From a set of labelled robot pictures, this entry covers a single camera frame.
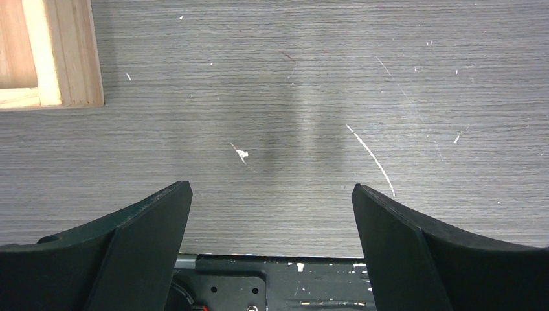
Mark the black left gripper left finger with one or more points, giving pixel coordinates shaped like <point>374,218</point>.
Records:
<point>121,261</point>

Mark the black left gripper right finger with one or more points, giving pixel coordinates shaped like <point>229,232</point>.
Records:
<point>416,262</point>

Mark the wooden clothes rack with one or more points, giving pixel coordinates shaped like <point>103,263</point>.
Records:
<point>49,56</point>

